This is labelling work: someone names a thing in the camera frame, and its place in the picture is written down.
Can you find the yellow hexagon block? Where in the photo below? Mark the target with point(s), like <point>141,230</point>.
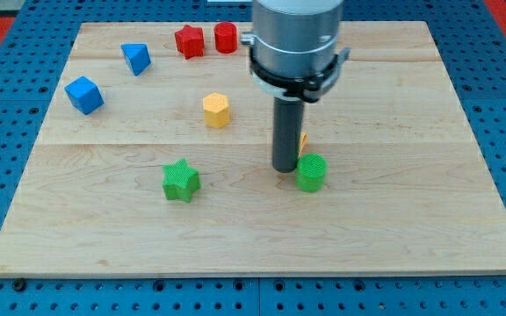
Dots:
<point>216,110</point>

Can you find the blue cube block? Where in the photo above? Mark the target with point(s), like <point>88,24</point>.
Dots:
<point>84,95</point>

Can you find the blue triangle block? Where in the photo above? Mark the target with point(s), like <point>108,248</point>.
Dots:
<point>136,56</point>

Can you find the wooden board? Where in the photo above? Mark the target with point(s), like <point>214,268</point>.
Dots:
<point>407,192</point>

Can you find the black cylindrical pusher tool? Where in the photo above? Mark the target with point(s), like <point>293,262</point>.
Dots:
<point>287,123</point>

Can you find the red cylinder block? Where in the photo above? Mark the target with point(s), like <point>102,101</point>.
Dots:
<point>225,37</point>

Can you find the green cylinder block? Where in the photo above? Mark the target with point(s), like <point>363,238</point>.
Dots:
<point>311,172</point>

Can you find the yellow heart block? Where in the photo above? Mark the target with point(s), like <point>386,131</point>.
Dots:
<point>303,142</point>

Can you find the green star block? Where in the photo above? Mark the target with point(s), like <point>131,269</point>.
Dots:
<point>180,181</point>

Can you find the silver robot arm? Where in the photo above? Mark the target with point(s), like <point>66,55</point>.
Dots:
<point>293,58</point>

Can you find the red star block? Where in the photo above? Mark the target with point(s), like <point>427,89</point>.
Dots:
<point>190,41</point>

